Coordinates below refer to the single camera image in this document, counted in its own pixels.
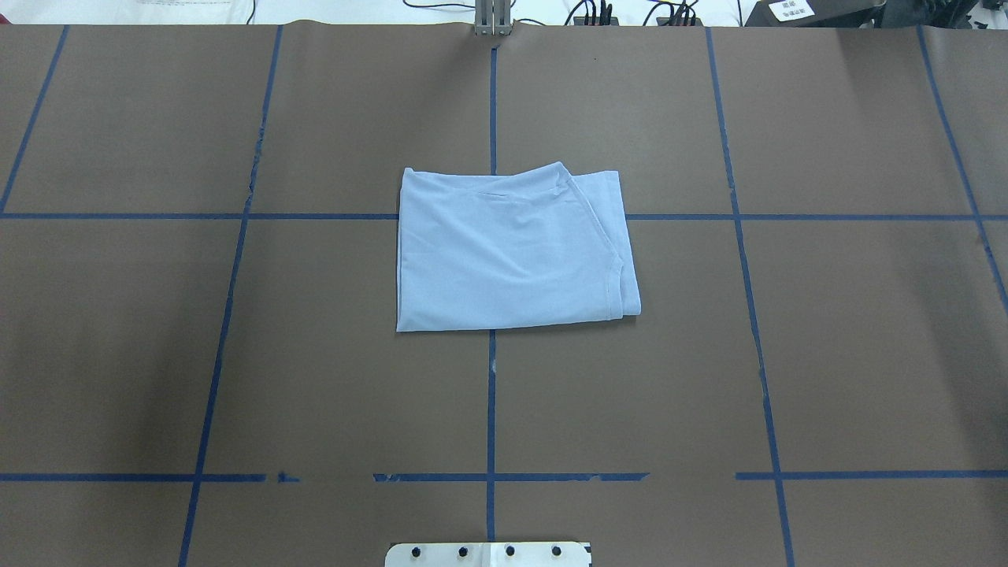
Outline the black monitor stand box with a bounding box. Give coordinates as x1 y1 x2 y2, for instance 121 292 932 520
743 1 886 28

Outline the aluminium frame post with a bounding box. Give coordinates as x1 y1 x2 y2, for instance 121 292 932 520
472 0 514 37

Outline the light blue t-shirt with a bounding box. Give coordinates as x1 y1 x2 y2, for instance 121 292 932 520
396 162 643 332

